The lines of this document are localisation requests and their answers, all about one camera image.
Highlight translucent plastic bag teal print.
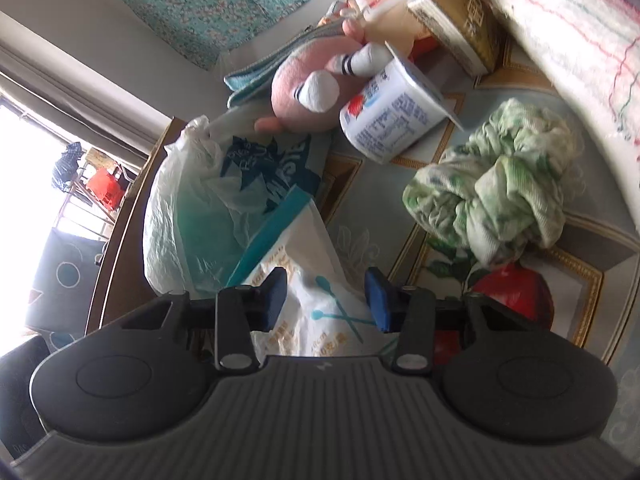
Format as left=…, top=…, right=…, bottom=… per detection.
left=142, top=115, right=326, bottom=297

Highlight patterned table mat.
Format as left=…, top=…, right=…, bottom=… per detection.
left=295, top=30, right=640, bottom=461

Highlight golden box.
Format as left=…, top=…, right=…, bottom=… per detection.
left=406, top=0, right=511, bottom=78

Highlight grey printed product box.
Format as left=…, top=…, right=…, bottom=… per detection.
left=27, top=227, right=108, bottom=335

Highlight green white crumpled cloth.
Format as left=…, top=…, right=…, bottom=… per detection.
left=402, top=99, right=583, bottom=268

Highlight dark hanging clothes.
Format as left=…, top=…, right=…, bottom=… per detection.
left=52, top=142, right=83, bottom=193

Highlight white cotton swab packet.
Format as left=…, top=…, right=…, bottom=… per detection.
left=227, top=186, right=401, bottom=359

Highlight white striped towel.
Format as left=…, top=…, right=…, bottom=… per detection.
left=450, top=0, right=640, bottom=161

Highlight pink plush toy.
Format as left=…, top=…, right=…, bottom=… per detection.
left=254, top=17, right=396, bottom=133

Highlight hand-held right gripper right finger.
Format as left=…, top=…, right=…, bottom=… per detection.
left=364, top=266, right=543, bottom=375

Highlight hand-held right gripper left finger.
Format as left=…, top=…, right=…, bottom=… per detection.
left=120, top=266, right=289, bottom=372

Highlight white yogurt cup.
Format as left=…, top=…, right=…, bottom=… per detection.
left=339, top=42, right=466, bottom=165

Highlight green sock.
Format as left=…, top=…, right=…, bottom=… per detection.
left=224, top=25, right=331, bottom=111

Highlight teal floral wall cloth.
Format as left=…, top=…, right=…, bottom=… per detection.
left=102, top=0, right=363, bottom=72

